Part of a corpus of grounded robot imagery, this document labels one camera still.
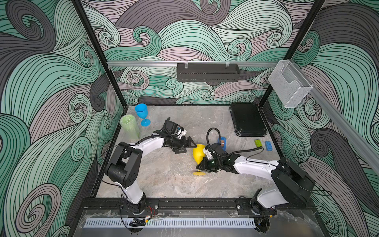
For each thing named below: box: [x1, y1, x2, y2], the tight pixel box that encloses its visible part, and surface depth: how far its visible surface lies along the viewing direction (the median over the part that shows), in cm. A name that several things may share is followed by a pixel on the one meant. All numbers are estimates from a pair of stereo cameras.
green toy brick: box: [254, 139, 263, 148], surface depth 100 cm
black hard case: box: [228, 103, 268, 137], surface depth 106 cm
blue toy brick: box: [264, 141, 273, 152], surface depth 97 cm
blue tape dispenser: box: [218, 136, 227, 152], surface depth 95 cm
